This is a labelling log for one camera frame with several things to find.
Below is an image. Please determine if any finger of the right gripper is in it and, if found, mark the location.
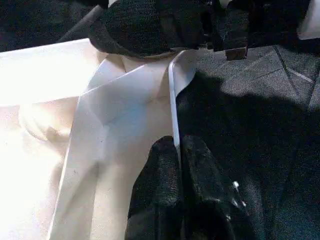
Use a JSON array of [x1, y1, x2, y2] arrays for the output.
[[88, 0, 210, 60], [56, 4, 104, 44]]

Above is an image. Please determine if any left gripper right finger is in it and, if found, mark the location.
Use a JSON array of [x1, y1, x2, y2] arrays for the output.
[[180, 134, 253, 240]]

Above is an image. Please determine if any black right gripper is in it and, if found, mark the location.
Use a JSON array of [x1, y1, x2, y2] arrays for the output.
[[199, 0, 301, 61]]

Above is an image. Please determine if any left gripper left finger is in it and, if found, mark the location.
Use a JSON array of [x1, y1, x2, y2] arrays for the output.
[[124, 136, 182, 240]]

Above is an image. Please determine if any white plastic table top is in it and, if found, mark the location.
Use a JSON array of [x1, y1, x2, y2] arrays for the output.
[[0, 37, 197, 240]]

